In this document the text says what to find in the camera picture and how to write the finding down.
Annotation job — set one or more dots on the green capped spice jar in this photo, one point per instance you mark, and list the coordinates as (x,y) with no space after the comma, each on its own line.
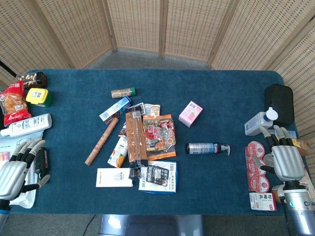
(121,93)

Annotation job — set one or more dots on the black pole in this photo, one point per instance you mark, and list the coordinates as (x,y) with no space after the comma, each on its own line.
(7,67)

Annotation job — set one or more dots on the small dark red packet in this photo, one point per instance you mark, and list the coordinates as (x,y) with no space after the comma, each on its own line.
(122,130)

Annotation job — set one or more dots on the dark pump spray bottle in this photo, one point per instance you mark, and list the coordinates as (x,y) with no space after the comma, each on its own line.
(201,148)

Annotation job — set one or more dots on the woven bamboo folding screen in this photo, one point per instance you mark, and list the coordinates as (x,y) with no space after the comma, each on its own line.
(135,24)

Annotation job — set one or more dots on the white lotion bottle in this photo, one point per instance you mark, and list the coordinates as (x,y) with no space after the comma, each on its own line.
(27,125)

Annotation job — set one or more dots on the red bag of biscuits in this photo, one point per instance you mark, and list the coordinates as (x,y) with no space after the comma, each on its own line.
(14,105)

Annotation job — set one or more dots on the black red handheld device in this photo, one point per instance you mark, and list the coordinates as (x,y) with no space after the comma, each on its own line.
(42,161)

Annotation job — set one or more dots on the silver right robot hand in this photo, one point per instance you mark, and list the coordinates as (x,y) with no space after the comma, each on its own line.
(288,162)

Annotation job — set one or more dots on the small orange box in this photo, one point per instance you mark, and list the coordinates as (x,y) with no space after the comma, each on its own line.
(276,191)

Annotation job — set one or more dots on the black zip pouch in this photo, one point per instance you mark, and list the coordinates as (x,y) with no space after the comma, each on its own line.
(280,103)

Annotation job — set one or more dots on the yellow lidded green container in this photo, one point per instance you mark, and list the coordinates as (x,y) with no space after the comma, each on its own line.
(38,96)

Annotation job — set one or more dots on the red white milk carton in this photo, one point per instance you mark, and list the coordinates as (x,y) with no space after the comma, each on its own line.
(262,201)

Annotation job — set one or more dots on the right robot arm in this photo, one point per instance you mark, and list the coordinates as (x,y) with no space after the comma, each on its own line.
(300,211)

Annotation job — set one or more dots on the orange juice carton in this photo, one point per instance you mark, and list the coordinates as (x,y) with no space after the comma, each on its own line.
(118,153)

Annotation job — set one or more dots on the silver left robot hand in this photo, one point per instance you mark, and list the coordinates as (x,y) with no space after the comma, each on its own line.
(12,177)

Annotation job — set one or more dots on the long brown paper tube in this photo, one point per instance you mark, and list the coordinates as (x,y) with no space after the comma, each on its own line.
(101,142)

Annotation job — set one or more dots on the blue toothpaste box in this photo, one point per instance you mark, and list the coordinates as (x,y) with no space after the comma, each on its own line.
(114,109)

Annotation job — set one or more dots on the small beige snack packet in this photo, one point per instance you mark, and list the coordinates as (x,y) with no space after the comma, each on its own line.
(153,109)

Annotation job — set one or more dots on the pink cardboard box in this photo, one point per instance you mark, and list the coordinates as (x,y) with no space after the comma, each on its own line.
(190,114)

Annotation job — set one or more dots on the blue white electronics package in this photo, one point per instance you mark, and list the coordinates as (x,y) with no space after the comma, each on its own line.
(158,178)

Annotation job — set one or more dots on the yellow orange box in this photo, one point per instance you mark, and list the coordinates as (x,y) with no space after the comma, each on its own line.
(302,146)

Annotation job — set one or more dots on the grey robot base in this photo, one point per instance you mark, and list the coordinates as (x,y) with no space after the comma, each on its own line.
(152,226)

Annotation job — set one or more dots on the red lidded cup pack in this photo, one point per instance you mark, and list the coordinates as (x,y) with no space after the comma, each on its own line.
(256,169)

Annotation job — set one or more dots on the red orange snack bag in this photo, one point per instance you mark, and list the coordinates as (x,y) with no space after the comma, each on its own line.
(160,135)

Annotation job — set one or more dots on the long brown wrapped pack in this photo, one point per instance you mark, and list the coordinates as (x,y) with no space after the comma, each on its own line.
(135,137)

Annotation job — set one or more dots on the white flat cardboard box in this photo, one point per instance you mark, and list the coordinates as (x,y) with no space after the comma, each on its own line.
(112,177)

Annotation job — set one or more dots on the clear bottle white cap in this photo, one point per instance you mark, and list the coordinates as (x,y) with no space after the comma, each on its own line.
(256,124)

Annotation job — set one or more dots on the light blue package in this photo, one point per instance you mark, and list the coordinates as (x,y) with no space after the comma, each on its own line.
(291,134)

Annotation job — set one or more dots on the blue table cloth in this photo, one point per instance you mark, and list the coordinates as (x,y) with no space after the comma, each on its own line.
(209,184)

